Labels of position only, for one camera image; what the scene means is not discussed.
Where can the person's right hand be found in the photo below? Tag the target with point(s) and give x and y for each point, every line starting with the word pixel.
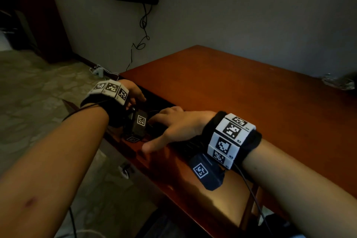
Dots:
pixel 185 125

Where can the person's left hand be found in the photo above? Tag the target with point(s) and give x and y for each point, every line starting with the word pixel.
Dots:
pixel 132 88

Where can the person's right thumb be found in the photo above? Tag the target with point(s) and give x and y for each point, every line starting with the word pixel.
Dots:
pixel 157 143

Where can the person's left fingers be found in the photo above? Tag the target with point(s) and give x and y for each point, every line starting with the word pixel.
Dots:
pixel 139 94

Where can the person's right forearm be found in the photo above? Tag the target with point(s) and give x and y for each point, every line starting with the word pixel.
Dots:
pixel 301 190

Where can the person's left forearm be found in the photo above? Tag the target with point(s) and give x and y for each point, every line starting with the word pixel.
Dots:
pixel 53 162

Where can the left wristband with marker tiles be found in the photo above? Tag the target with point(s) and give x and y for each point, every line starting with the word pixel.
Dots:
pixel 110 90

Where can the wristband with marker tiles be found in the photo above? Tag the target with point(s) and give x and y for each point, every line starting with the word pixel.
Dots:
pixel 110 90
pixel 230 140

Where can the white power strip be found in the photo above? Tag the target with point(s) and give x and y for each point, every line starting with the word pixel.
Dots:
pixel 99 72

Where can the brown wooden desk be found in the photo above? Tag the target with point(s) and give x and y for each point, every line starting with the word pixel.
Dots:
pixel 181 183

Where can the right wristband with marker tiles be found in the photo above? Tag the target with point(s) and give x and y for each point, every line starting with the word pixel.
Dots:
pixel 230 140

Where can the dark wooden cabinet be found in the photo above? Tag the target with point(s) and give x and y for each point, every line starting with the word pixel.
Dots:
pixel 41 14

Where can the crumpled clear plastic wrap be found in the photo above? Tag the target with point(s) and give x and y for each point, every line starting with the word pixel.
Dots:
pixel 337 82

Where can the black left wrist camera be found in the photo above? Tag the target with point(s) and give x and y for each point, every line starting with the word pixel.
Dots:
pixel 137 123

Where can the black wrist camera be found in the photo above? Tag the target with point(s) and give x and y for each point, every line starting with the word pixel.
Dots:
pixel 205 172
pixel 137 123

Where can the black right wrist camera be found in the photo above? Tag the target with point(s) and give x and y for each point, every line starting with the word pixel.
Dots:
pixel 205 172

